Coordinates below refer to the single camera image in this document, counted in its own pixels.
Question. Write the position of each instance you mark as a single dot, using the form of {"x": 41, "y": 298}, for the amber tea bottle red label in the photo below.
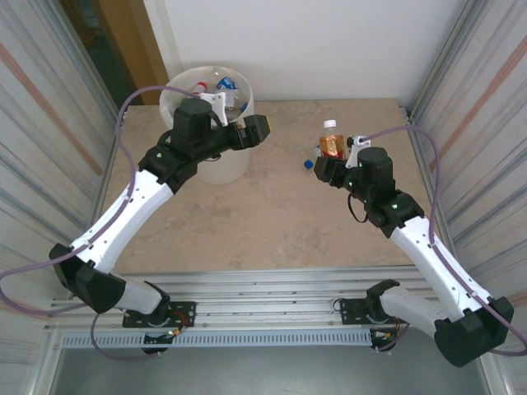
{"x": 331, "y": 144}

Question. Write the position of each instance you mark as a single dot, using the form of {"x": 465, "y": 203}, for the white bin liner blue trim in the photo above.
{"x": 171, "y": 96}

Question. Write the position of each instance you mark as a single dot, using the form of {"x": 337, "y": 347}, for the cream round plastic bin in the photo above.
{"x": 222, "y": 168}

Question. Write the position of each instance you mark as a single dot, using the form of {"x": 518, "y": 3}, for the dark glass door pane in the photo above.
{"x": 101, "y": 49}

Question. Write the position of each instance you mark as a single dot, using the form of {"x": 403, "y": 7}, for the brown wooden door frame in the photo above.
{"x": 138, "y": 49}

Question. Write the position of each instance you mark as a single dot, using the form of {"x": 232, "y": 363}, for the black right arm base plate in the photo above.
{"x": 350, "y": 308}

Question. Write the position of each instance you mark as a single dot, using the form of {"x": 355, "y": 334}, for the aluminium rail frame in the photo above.
{"x": 267, "y": 288}

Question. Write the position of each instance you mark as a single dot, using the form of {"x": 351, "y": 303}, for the ribbed metal enclosure panel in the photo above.
{"x": 494, "y": 82}
{"x": 41, "y": 103}

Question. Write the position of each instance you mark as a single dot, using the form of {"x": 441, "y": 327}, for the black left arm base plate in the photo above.
{"x": 185, "y": 308}

